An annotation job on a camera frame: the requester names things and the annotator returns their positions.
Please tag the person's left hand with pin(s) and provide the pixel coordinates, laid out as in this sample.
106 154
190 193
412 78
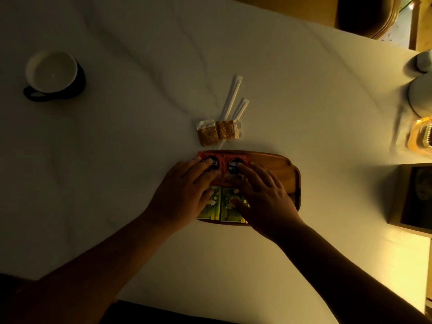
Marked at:
179 195

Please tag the person's right hand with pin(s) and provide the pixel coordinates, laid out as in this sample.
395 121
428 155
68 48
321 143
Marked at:
266 202

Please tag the person's left middle finger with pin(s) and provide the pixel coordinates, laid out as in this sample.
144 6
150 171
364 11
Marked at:
207 171

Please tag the person's right little finger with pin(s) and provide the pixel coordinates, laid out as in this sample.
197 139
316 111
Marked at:
279 186

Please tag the person's right middle finger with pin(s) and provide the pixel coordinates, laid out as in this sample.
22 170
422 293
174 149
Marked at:
249 172

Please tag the person's left thumb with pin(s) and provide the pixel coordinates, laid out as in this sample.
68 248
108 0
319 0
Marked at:
208 196

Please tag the person's right thumb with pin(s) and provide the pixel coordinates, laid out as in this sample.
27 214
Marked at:
240 205

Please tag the person's left little finger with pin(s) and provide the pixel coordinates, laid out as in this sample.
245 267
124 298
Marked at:
189 163

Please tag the red coffee sachet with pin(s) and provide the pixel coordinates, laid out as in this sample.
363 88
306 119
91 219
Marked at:
235 163
219 157

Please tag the person's left forearm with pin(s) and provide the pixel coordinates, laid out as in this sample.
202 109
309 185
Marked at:
87 276

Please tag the person's right forearm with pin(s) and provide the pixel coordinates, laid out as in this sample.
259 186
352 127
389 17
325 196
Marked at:
341 283

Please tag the green tea bag packet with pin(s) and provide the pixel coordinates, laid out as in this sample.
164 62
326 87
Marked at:
229 213
213 209

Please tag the wooden serving tray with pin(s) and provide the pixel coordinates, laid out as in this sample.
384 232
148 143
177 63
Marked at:
277 168

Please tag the brown sugar packet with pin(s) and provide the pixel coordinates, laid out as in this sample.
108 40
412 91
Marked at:
226 129
206 133

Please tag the short paper-wrapped stirrer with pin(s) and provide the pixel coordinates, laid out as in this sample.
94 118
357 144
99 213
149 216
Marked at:
241 108

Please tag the long paper-wrapped stirrer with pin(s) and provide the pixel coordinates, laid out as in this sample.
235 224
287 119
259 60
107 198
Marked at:
232 96

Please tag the wooden framed box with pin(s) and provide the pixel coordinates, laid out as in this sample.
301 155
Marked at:
413 199

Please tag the amber glass jar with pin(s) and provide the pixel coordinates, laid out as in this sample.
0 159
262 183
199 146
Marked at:
420 136

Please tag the black mug with white inside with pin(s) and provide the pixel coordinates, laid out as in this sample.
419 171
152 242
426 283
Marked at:
52 72

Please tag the white kettle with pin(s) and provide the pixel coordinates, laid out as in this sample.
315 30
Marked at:
422 94

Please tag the brown wooden chair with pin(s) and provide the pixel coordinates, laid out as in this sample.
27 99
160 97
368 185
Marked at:
369 15

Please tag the wooden post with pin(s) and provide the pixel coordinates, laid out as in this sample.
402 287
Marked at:
414 21

